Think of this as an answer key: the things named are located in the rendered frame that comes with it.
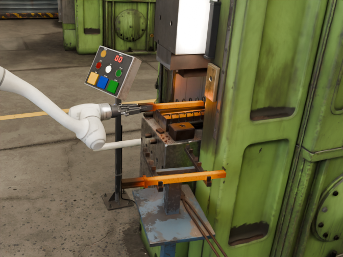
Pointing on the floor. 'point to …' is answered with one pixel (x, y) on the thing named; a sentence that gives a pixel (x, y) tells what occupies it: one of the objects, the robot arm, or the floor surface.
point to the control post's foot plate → (108, 199)
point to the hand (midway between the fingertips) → (145, 107)
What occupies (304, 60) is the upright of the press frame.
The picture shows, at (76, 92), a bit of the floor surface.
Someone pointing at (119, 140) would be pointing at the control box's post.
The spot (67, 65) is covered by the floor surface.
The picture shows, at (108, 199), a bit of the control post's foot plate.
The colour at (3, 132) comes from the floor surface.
